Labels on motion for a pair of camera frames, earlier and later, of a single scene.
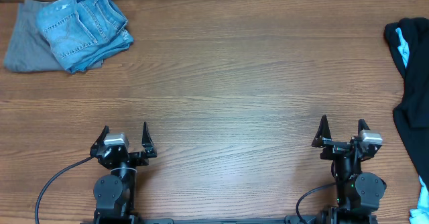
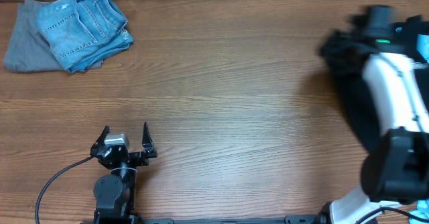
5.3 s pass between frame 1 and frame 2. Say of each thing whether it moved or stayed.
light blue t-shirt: stayed
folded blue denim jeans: stayed
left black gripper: stayed
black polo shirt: moved
